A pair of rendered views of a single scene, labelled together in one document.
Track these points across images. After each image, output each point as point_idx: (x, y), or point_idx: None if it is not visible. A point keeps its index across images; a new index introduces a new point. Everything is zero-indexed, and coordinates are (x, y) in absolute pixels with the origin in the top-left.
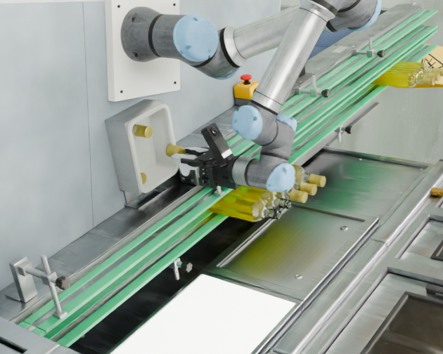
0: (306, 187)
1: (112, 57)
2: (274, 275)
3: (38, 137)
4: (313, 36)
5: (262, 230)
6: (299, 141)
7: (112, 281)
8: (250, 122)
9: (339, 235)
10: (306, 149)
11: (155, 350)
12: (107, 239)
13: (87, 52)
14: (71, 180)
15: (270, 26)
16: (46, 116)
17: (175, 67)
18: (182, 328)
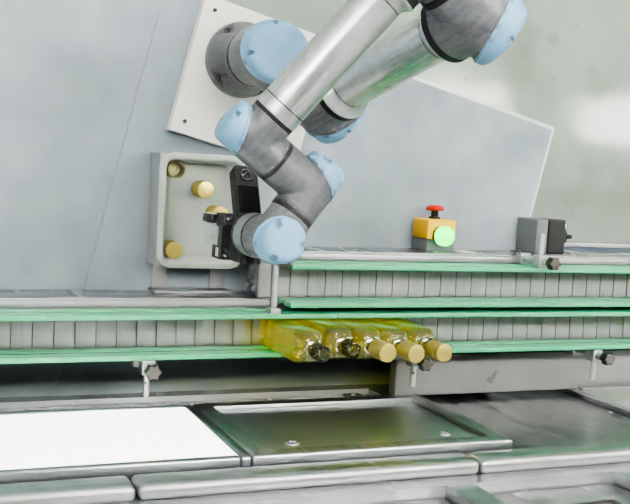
0: (405, 345)
1: (184, 71)
2: (265, 434)
3: (35, 123)
4: (362, 19)
5: (331, 406)
6: (503, 341)
7: (15, 318)
8: (229, 118)
9: (424, 436)
10: (498, 346)
11: (9, 429)
12: (74, 295)
13: (151, 52)
14: (68, 205)
15: (372, 48)
16: (58, 102)
17: (295, 132)
18: (71, 427)
